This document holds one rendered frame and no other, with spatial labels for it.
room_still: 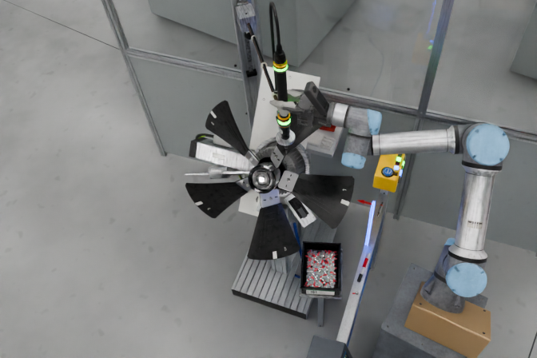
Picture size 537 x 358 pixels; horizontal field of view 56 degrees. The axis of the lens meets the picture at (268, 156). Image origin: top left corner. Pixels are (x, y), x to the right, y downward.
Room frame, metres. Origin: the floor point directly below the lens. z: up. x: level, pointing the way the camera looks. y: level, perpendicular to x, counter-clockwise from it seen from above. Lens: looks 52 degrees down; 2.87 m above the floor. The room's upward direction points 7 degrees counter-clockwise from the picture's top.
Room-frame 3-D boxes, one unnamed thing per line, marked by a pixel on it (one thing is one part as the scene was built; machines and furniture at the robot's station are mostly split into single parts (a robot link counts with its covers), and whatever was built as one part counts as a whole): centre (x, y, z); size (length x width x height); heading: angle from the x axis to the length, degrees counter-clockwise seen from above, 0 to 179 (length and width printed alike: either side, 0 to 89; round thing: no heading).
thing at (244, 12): (1.81, 0.03, 1.55); 0.10 x 0.07 x 0.08; 9
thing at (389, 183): (1.30, -0.52, 1.02); 0.16 x 0.10 x 0.11; 154
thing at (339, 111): (1.11, -0.25, 1.64); 0.08 x 0.05 x 0.08; 154
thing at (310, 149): (1.73, -0.21, 0.85); 0.36 x 0.24 x 0.03; 64
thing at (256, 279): (1.43, -0.04, 0.04); 0.62 x 0.46 x 0.08; 154
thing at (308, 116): (1.14, -0.17, 1.63); 0.12 x 0.08 x 0.09; 64
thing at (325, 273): (0.95, -0.17, 0.83); 0.19 x 0.14 x 0.04; 170
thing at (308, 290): (0.95, -0.17, 0.85); 0.22 x 0.17 x 0.07; 170
